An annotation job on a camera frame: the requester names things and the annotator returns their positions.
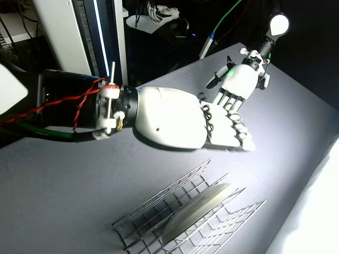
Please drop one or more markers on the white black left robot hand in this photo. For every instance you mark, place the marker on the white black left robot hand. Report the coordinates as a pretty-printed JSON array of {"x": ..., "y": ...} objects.
[{"x": 241, "y": 79}]

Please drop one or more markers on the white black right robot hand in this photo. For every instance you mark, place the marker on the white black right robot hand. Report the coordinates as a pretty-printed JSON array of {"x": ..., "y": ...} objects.
[{"x": 169, "y": 116}]

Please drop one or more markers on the round silver plate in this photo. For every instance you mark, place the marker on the round silver plate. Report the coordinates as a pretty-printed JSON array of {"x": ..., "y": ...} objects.
[{"x": 196, "y": 211}]

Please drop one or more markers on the black electronic device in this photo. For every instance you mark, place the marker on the black electronic device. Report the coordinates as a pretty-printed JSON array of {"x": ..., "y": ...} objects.
[{"x": 180, "y": 29}]

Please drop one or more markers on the white paper sheet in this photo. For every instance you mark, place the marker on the white paper sheet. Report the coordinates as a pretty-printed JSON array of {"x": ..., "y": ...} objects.
[{"x": 143, "y": 25}]

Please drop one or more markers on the spare white robot hand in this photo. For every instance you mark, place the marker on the spare white robot hand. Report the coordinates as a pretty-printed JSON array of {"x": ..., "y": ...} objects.
[{"x": 169, "y": 12}]

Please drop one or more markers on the white robot column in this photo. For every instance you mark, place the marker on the white robot column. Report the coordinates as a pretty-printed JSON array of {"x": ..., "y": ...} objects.
[{"x": 58, "y": 31}]

